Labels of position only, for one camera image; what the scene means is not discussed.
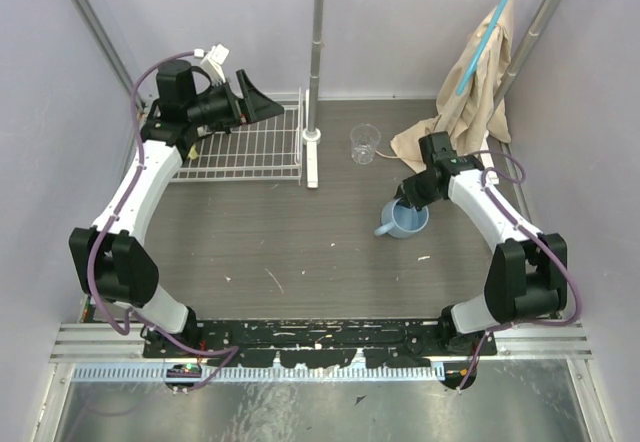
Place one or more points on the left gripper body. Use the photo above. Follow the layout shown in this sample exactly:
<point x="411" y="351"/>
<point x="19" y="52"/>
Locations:
<point x="240" y="103"/>

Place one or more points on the white wire dish rack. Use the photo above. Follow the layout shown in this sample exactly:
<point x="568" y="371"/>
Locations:
<point x="268" y="150"/>

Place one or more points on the blue clothes hanger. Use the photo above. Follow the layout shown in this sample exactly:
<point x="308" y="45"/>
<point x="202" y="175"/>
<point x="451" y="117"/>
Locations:
<point x="472" y="66"/>

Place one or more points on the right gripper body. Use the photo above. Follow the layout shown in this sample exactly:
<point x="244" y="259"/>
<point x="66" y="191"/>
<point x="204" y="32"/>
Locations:
<point x="419" y="192"/>

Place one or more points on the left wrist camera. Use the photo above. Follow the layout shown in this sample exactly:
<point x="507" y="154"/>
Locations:
<point x="210" y="63"/>

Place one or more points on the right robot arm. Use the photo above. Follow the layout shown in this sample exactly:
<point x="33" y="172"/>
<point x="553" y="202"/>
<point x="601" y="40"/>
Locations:
<point x="527" y="279"/>

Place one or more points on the blue cable duct strip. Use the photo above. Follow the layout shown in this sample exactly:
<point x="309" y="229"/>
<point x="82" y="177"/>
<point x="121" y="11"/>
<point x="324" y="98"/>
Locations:
<point x="168" y="373"/>

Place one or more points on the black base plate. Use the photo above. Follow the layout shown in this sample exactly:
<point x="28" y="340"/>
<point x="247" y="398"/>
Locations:
<point x="322" y="343"/>

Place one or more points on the beige cloth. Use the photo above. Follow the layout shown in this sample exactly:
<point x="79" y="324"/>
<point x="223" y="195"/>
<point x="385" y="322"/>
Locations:
<point x="469" y="117"/>

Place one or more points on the metal clothes rack frame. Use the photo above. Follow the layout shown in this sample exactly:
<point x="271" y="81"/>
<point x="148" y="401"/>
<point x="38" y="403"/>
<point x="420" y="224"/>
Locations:
<point x="311" y="134"/>

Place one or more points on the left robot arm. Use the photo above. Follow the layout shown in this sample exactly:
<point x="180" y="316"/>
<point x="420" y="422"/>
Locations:
<point x="110" y="259"/>

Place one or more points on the clear plastic cup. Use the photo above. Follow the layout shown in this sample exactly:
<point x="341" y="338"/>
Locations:
<point x="364" y="139"/>

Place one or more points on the blue mug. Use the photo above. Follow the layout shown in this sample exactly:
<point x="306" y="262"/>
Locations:
<point x="401" y="222"/>

